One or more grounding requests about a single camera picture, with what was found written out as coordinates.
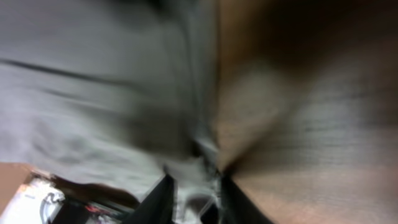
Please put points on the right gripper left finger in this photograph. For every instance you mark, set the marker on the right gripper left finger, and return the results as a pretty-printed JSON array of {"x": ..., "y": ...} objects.
[{"x": 157, "y": 207}]

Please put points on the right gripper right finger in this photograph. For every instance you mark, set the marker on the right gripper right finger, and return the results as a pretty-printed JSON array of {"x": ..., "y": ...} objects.
[{"x": 236, "y": 208}]

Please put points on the grey cotton shorts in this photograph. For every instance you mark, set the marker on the grey cotton shorts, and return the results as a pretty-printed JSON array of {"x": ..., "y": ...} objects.
[{"x": 112, "y": 92}]

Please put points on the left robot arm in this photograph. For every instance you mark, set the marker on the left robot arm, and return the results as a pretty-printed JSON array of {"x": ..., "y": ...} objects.
[{"x": 36, "y": 202}]

